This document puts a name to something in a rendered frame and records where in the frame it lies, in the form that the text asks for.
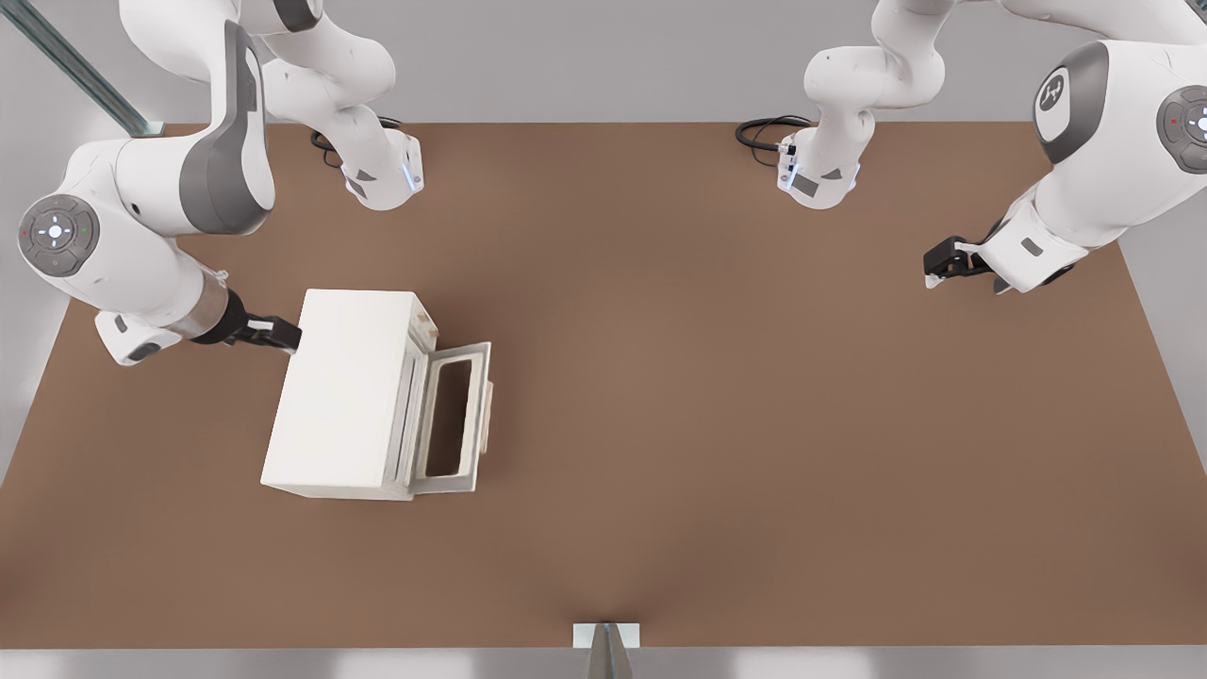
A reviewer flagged white oven door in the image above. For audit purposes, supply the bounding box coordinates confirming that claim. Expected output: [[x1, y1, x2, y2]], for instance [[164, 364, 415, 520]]
[[413, 341, 493, 497]]

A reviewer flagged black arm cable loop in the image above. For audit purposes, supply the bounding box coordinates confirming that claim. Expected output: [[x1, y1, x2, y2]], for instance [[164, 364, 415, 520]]
[[310, 116, 404, 172], [735, 115, 818, 172]]

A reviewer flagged white oven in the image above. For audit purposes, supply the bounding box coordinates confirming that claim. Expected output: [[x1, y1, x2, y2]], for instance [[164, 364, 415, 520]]
[[260, 289, 440, 502]]

